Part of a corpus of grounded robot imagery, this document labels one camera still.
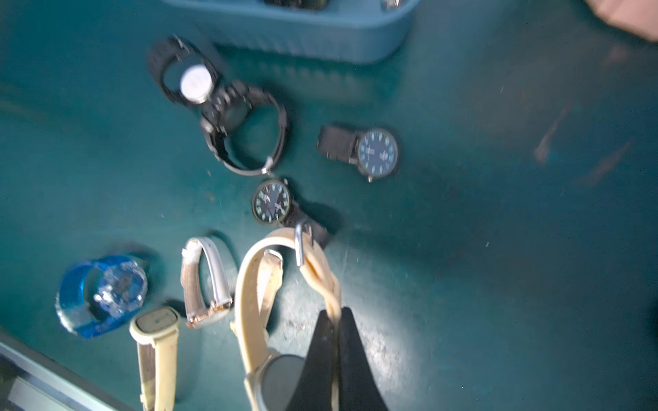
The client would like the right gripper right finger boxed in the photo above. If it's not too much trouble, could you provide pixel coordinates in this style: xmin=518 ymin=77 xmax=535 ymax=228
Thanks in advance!
xmin=339 ymin=307 xmax=388 ymax=411

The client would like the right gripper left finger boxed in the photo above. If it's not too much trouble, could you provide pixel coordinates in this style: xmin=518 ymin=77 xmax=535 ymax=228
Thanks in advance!
xmin=286 ymin=310 xmax=339 ymax=411

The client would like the cream strap round watch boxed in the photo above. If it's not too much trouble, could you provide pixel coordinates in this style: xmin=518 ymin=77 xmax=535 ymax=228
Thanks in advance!
xmin=235 ymin=223 xmax=342 ymax=410

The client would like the black dial leather strap watch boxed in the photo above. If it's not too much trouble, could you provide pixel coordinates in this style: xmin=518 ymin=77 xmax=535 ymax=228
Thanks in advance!
xmin=250 ymin=179 xmax=331 ymax=248

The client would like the small black watch white face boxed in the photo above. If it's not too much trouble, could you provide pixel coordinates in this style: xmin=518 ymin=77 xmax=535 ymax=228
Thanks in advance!
xmin=146 ymin=34 xmax=220 ymax=106

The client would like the blue plastic storage box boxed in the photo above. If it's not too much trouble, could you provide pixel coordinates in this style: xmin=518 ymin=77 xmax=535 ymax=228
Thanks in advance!
xmin=166 ymin=1 xmax=420 ymax=65

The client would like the ribbed terracotta flower pot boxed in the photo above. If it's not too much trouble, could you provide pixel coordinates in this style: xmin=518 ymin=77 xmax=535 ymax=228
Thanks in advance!
xmin=585 ymin=0 xmax=657 ymax=43

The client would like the cream strap small watch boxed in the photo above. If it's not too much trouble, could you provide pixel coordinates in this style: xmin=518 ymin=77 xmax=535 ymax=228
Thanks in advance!
xmin=130 ymin=306 xmax=180 ymax=410

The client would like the aluminium rail front frame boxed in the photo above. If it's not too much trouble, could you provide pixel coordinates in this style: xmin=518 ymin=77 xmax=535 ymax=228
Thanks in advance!
xmin=1 ymin=332 xmax=130 ymax=410

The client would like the black digital strap watch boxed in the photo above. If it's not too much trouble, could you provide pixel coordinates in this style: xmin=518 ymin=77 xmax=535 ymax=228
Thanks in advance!
xmin=199 ymin=80 xmax=289 ymax=177

